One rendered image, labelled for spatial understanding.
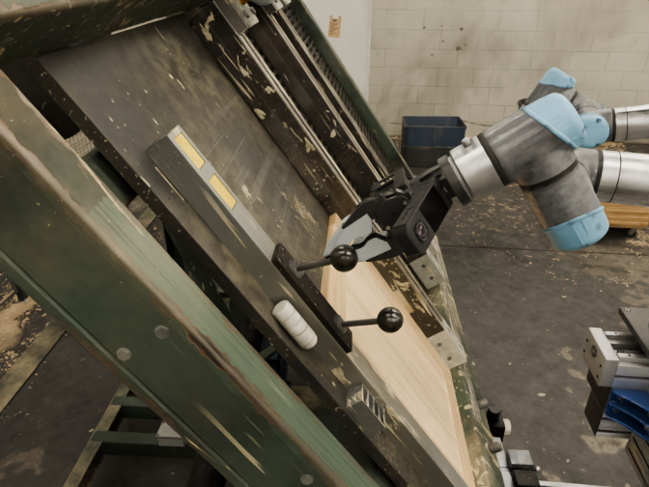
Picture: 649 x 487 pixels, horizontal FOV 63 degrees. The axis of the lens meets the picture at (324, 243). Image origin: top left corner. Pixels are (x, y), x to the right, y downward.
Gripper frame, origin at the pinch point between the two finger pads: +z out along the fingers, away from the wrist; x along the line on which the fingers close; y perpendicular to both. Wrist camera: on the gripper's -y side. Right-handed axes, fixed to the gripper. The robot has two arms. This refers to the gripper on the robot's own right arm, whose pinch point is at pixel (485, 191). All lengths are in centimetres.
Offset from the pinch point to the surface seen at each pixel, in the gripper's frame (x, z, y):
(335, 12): -348, 17, 72
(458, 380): 30, 40, -14
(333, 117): -13.8, 5.9, 46.2
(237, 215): 75, 0, 55
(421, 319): 26.0, 30.5, 3.2
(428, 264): -15.2, 34.5, -4.7
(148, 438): -3, 155, 52
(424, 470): 75, 29, 7
